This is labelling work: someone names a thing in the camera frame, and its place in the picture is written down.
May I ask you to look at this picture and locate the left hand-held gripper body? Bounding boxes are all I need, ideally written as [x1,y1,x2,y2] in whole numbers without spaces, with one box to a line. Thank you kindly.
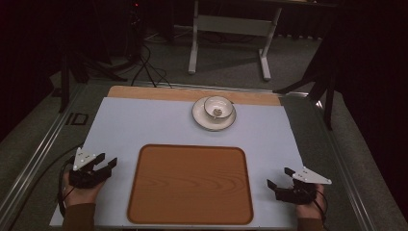
[68,147,113,190]

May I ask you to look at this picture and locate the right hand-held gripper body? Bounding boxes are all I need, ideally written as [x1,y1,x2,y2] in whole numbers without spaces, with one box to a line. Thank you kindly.
[274,166,333,205]

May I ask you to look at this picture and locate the person's right hand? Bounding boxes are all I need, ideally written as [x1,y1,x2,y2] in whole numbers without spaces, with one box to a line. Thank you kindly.
[294,184,325,221]

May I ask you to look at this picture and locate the person's left hand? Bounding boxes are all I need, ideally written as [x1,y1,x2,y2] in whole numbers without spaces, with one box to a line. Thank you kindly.
[62,170,107,208]

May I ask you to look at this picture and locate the white table mat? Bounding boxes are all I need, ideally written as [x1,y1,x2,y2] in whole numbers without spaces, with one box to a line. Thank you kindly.
[49,96,305,230]

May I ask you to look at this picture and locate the brown wooden tray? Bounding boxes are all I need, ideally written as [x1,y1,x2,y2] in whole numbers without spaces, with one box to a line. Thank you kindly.
[126,143,255,226]

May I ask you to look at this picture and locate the black tripod stand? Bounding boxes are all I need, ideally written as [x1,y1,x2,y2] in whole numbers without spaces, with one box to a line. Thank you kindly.
[58,47,129,114]
[273,32,342,132]

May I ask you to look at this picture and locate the white cup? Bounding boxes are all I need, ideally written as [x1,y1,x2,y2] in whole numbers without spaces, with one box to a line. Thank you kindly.
[203,95,235,121]

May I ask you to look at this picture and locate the white saucer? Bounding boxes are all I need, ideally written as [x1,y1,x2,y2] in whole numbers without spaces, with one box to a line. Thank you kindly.
[191,96,238,132]

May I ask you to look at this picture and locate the white metal stand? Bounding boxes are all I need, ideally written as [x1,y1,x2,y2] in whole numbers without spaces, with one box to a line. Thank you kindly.
[188,0,284,82]

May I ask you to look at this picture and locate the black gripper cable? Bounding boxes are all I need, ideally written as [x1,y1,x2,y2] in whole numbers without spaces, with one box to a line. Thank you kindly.
[312,188,330,229]
[6,143,85,231]

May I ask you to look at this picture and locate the black rectangular floor frame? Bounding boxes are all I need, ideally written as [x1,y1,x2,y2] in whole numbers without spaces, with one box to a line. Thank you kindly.
[64,112,89,127]

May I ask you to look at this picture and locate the aluminium rail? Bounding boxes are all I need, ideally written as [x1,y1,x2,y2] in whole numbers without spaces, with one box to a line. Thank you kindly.
[315,98,377,231]
[0,83,89,223]

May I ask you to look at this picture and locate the black floor cables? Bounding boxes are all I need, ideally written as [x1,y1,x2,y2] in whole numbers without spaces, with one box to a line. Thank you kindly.
[129,38,173,90]

